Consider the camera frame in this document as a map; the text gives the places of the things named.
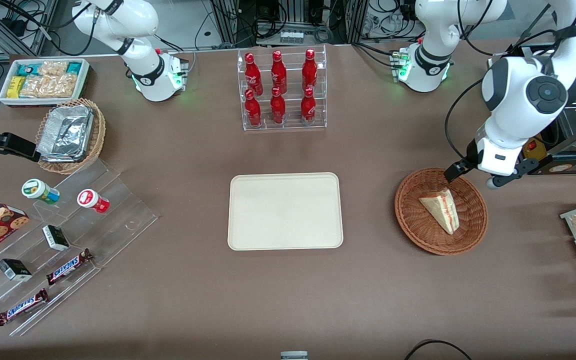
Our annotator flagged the large clear cracker bag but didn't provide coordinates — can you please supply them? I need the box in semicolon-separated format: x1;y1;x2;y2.
18;73;79;99

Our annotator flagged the beige rectangular tray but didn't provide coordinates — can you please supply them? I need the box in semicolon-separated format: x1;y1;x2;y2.
227;172;344;251

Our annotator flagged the red cola bottle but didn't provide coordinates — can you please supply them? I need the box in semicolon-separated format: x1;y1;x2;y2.
244;52;264;96
244;89;263;128
269;87;287;125
270;50;288;95
300;87;318;124
301;48;319;94

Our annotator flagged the clear acrylic bottle rack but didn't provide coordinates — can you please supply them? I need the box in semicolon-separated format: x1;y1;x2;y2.
237;44;328;132

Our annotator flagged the small clear cracker bag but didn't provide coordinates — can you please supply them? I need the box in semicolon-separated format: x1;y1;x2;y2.
38;60;69;77

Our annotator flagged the white rectangular snack bin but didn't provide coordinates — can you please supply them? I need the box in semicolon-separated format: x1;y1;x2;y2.
0;58;92;108

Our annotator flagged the green lid snack cup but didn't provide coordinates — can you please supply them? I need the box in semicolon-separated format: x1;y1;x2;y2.
21;178;61;206

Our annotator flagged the brown round wicker basket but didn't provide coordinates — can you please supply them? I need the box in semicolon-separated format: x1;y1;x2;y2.
394;167;489;256

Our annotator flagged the black looped table cable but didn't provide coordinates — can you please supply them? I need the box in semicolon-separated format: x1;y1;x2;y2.
404;339;473;360

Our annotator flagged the yellow snack packet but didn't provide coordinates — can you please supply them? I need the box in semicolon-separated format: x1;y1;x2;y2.
7;76;27;99

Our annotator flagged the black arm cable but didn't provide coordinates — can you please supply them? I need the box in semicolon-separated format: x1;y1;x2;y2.
444;78;485;162

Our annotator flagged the light tan wicker basket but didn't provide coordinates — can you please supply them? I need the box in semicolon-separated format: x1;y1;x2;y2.
35;98;107;175

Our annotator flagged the brown Snickers bar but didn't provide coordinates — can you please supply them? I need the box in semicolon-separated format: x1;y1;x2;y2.
0;288;50;327
46;248;94;286

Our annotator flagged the silver foil container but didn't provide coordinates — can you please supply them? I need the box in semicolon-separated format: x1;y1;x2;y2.
36;104;95;163

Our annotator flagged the small black box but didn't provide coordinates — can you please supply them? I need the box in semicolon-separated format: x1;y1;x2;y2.
0;258;34;282
42;224;71;252

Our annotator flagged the triangular sandwich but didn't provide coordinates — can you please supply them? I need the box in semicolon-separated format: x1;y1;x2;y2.
418;188;461;236

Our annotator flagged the clear acrylic stepped shelf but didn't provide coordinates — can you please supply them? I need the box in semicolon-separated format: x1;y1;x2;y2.
0;158;160;337

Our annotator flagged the red lid snack cup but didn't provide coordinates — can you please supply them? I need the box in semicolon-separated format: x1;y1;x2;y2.
77;188;111;214

